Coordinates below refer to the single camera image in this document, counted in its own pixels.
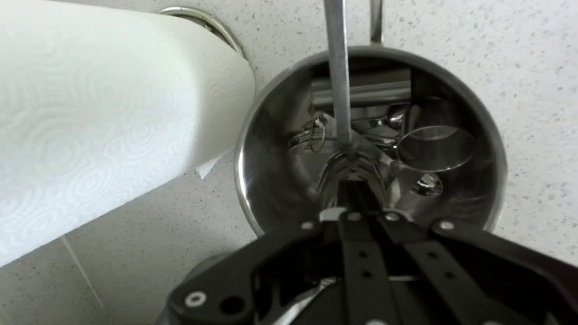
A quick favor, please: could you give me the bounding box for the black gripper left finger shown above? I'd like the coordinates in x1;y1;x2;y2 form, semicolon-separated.
160;178;370;325

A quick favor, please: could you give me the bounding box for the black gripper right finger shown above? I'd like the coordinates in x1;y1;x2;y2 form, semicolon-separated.
359;178;578;325

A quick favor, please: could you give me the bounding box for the white paper towel roll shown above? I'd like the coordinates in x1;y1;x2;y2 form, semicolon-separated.
0;0;258;270

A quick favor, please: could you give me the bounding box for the small wire whisk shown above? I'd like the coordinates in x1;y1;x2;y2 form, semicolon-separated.
290;113;330;156

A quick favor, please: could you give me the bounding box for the silver serving spoon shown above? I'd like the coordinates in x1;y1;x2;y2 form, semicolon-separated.
318;0;395;203

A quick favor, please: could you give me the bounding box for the silver pot with long handle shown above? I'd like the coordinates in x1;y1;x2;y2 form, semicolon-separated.
233;0;509;239

